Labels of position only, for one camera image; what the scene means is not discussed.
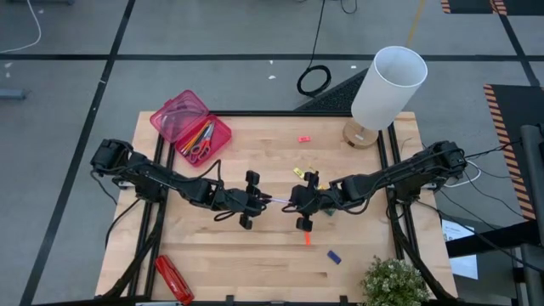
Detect black hazard striped floor mat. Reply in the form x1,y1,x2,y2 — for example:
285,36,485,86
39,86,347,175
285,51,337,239
483,83,544,222
439,0,544,17

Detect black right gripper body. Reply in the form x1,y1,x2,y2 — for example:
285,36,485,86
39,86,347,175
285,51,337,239
296,172,337,233

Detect black coiled floor cable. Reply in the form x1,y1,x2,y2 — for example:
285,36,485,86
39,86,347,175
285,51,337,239
296,0,332,99

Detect white paper sheet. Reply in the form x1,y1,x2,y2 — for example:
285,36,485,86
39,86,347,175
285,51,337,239
440,218,479,281

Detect white shade table lamp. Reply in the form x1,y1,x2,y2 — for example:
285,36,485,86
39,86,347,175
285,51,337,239
343,45,429,150

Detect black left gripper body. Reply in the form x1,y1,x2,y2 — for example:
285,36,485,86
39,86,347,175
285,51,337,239
212,170,261,230

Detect black metal beam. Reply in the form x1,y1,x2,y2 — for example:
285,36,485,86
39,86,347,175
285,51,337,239
445,219,529,258

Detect yellow orange pencil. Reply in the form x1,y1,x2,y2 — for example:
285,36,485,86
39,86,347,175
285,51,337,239
180,121,212,155

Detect red handled scissors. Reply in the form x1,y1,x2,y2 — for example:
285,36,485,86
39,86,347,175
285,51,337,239
188,122,217,164

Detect pink plastic pencil case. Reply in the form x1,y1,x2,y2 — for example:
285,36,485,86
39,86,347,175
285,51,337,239
149,89,233,167

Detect white floor cable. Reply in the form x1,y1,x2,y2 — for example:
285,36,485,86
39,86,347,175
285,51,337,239
0,0,43,54

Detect red stapler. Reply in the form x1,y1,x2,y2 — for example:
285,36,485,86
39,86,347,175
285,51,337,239
153,254,196,306

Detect grey metal post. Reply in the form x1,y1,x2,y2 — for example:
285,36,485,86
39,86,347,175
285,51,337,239
520,124,544,306

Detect black ribbed floor mat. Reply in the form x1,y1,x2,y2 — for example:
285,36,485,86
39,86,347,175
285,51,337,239
293,67,375,114

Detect small potted green plant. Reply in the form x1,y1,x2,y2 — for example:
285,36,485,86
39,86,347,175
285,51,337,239
360,254,431,306

